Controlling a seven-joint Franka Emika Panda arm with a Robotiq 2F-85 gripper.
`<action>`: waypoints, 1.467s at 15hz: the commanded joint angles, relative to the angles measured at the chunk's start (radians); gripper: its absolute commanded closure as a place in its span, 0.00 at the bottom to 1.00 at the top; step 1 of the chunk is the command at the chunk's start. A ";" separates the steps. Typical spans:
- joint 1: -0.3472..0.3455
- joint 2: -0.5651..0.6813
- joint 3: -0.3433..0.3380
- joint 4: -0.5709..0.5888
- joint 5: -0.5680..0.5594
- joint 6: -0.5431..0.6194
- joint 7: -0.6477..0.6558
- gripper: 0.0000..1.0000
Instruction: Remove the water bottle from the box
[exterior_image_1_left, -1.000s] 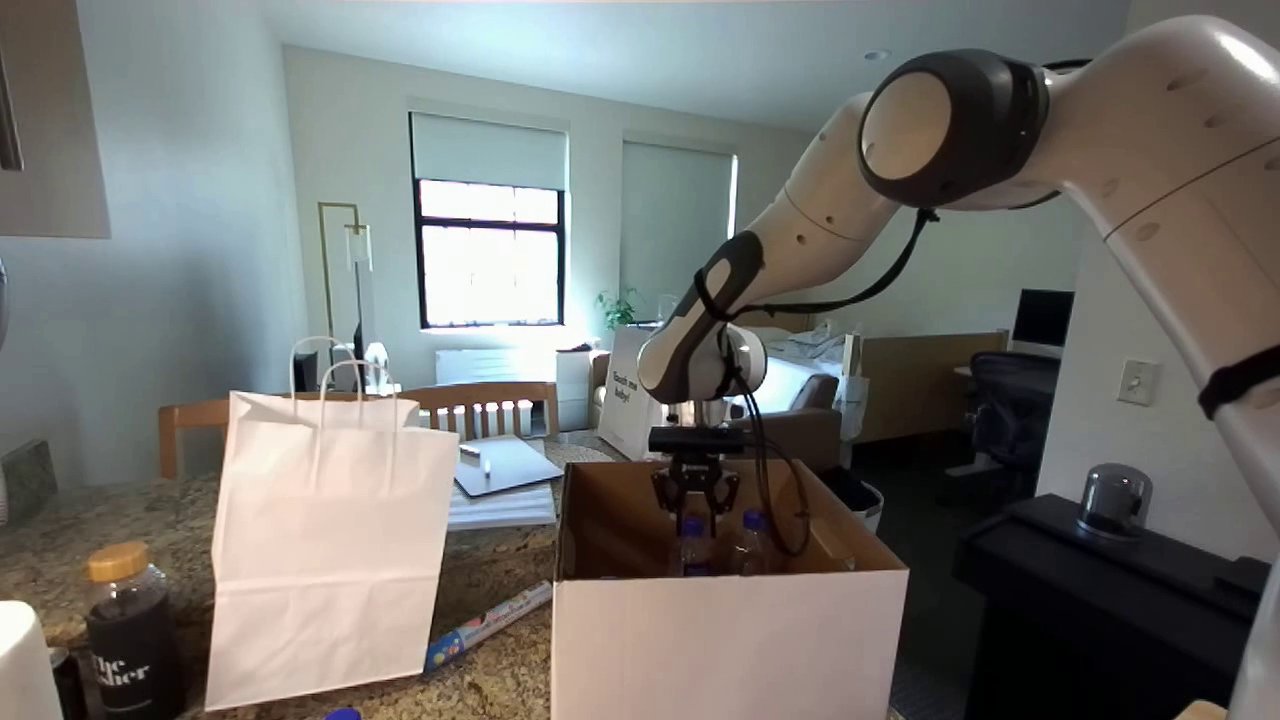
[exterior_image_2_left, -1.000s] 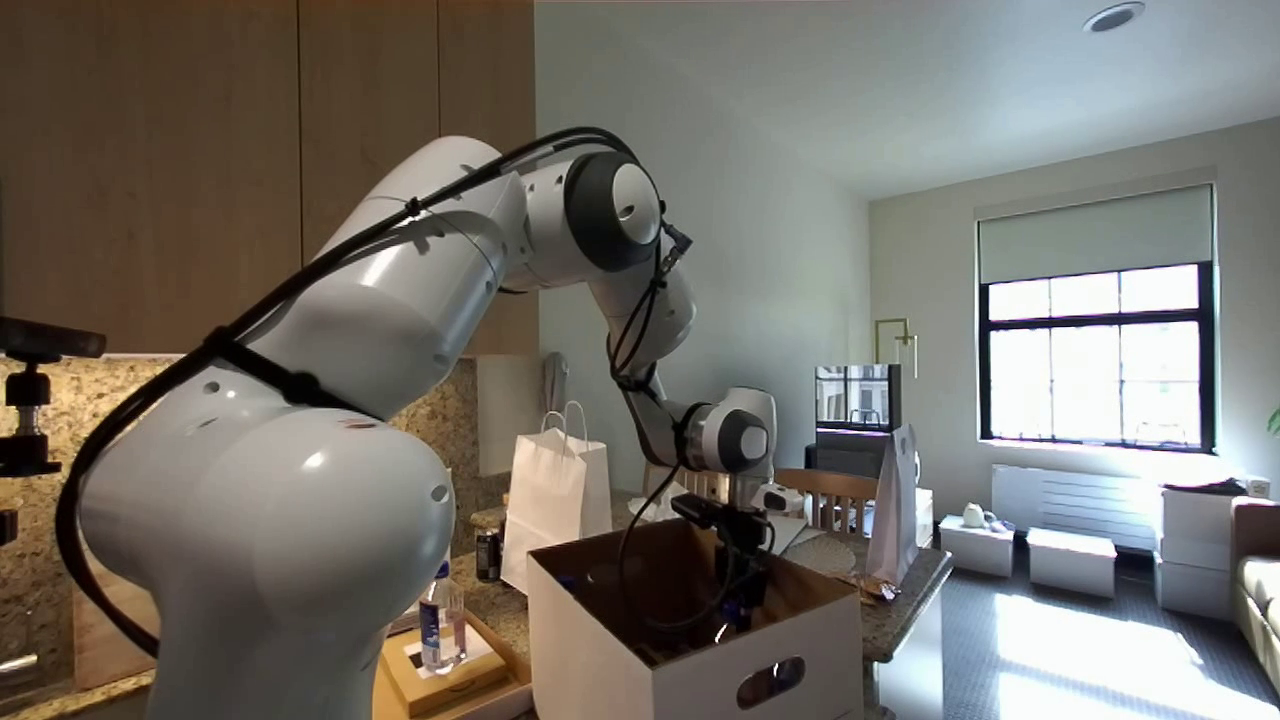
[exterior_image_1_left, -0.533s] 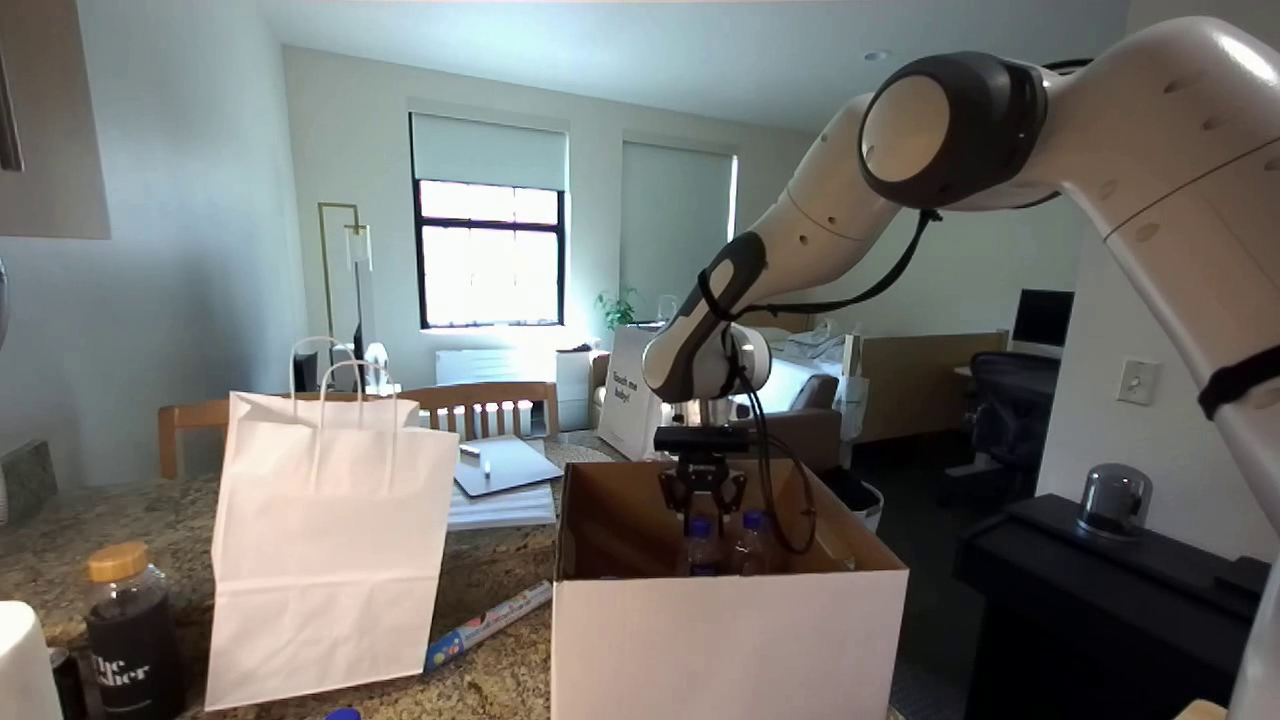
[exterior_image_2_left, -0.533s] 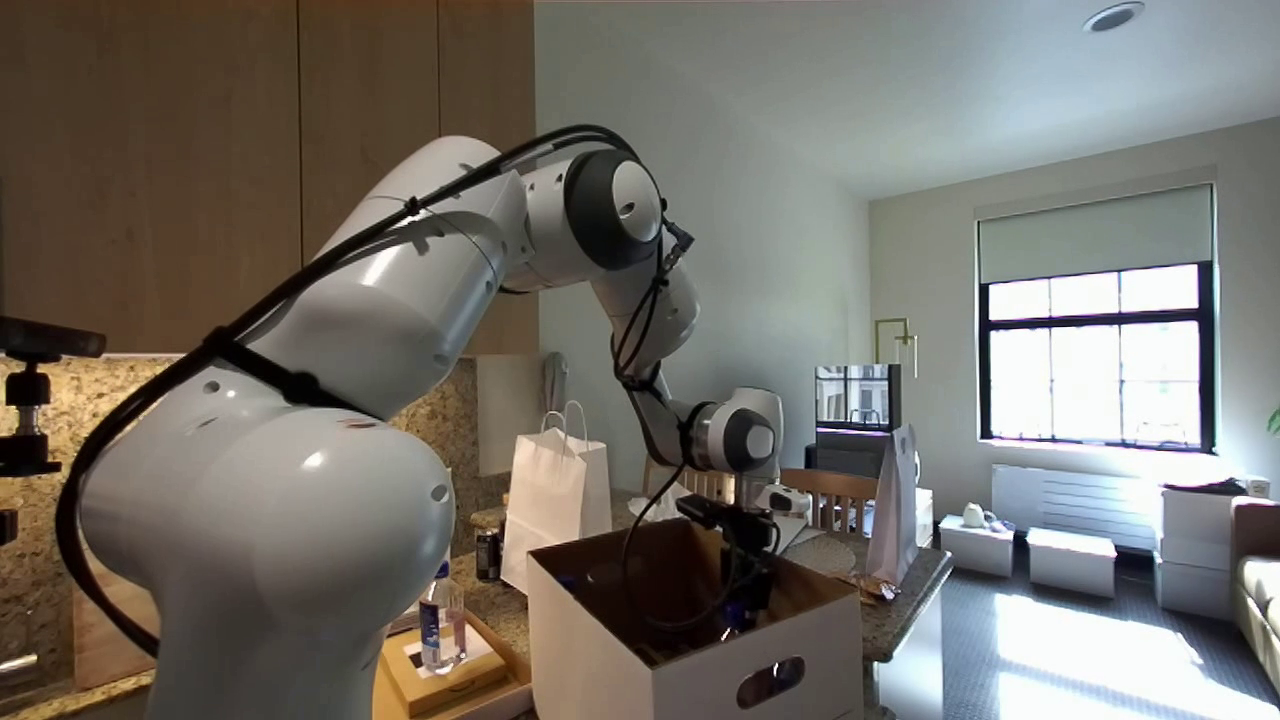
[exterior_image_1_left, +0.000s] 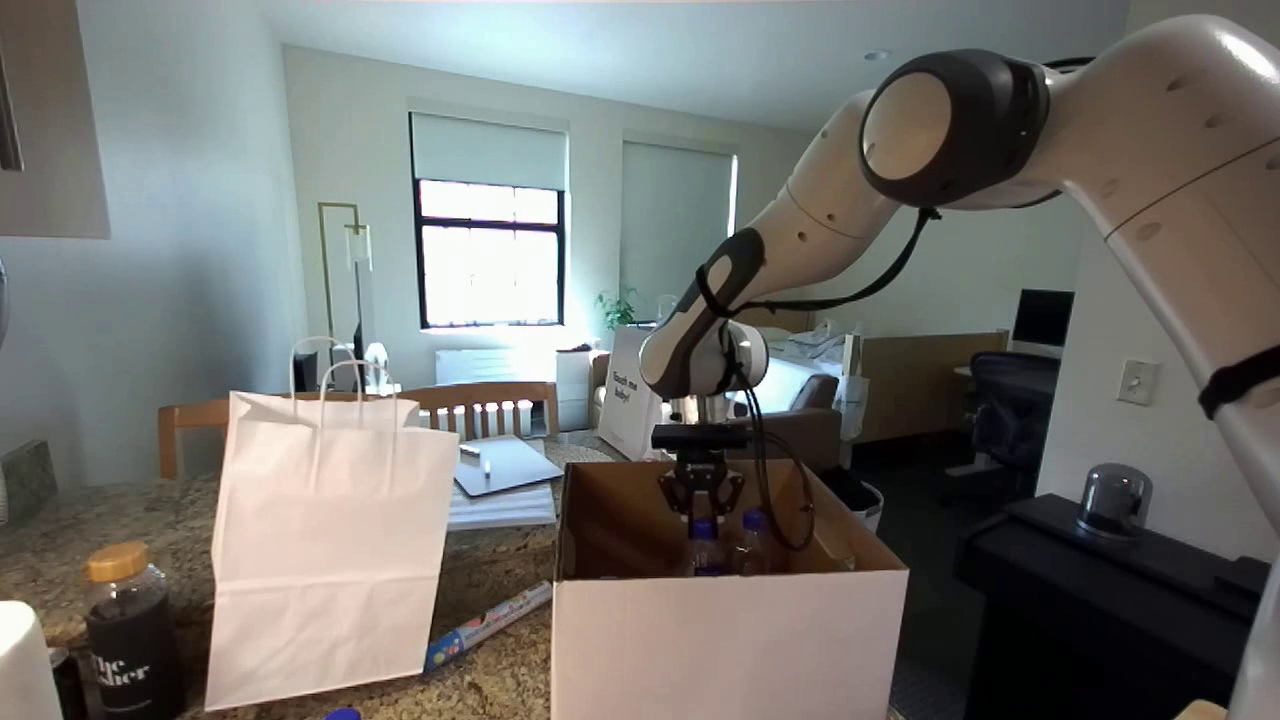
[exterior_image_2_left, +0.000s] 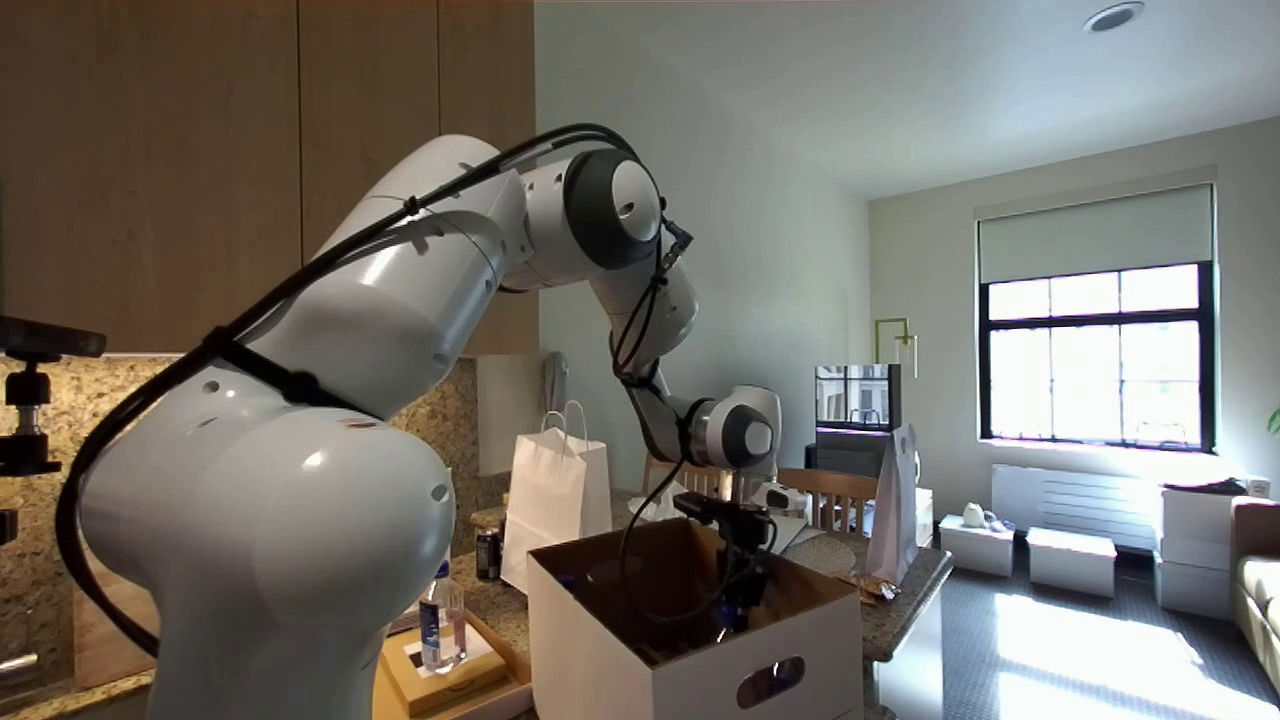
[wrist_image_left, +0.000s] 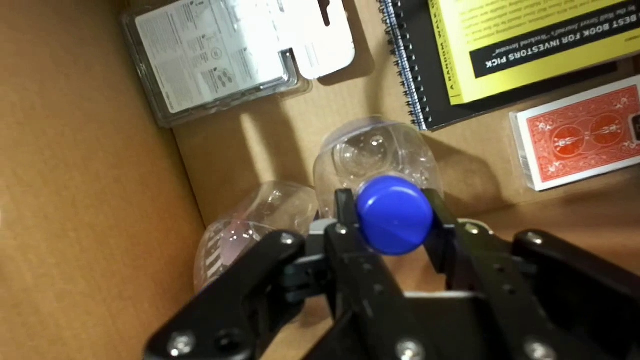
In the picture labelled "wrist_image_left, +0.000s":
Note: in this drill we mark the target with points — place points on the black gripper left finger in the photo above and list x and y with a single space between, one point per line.
267 293

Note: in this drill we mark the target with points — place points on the black spiral notebook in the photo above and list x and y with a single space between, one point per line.
417 80

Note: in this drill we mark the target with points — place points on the blue label clear water bottle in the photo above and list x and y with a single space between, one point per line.
393 213

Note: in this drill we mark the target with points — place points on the grey white blister pack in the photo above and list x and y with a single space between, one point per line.
212 61

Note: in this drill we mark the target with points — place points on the red label clear water bottle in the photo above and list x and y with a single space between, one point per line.
267 210

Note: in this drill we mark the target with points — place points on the red playing card box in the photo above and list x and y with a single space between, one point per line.
580 133

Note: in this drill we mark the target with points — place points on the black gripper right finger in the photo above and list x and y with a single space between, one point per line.
541 300

